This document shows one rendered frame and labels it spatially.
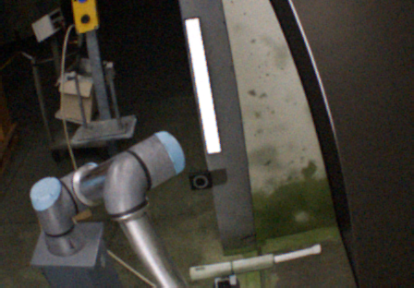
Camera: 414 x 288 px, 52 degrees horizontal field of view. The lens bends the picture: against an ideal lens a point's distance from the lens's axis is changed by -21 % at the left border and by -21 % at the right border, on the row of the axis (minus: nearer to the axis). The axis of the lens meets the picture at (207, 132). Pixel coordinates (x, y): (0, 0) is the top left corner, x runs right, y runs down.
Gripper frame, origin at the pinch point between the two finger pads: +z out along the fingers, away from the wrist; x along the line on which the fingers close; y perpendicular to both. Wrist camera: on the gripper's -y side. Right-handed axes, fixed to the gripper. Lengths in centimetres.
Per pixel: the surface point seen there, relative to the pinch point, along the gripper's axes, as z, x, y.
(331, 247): 49, 52, 56
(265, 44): 79, 34, -49
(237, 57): 79, 21, -45
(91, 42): 103, -45, -61
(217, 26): 81, 16, -61
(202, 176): 71, -5, 5
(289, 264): 44, 28, 54
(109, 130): 82, -43, -22
